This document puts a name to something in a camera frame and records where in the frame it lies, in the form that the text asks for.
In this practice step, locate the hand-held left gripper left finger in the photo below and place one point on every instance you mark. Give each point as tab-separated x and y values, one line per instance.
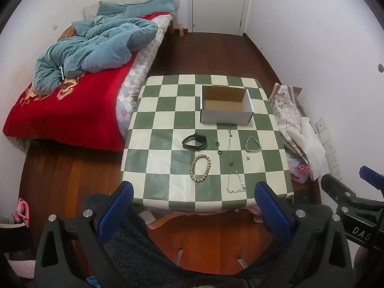
117	213

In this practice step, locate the black smart band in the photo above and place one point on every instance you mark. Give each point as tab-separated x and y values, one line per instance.
192	146

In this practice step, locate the table with green checked cloth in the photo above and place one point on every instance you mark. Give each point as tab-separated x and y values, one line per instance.
168	156

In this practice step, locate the pink plastic item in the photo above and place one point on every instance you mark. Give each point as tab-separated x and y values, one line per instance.
22	213

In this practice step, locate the red and white plastic bag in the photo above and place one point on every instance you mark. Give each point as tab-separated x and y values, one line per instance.
298	169

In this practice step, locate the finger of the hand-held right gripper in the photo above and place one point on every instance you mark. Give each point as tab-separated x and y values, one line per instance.
339	192
373	177

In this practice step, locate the floral quilted bag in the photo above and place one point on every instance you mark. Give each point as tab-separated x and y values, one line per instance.
285	108

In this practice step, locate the bed with red blanket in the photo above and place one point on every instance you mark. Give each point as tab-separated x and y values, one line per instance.
75	114

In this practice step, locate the grey checked bed sheet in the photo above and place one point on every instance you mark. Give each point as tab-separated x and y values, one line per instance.
138	78

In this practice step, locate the small orange bottle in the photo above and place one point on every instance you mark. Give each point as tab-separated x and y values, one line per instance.
181	31

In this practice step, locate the blue pillow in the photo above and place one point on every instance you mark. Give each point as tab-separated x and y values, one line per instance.
141	6

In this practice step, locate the white power strip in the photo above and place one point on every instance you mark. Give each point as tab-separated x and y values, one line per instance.
328	147

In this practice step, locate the white door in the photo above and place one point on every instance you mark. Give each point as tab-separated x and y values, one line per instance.
219	6

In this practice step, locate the cardboard box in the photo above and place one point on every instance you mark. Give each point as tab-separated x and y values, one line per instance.
223	105

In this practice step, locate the blue quilt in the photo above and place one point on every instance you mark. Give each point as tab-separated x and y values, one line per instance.
99	48

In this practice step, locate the person's left leg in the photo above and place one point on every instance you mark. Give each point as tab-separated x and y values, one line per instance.
141	255

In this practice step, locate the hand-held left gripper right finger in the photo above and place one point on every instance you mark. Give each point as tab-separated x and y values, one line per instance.
270	213

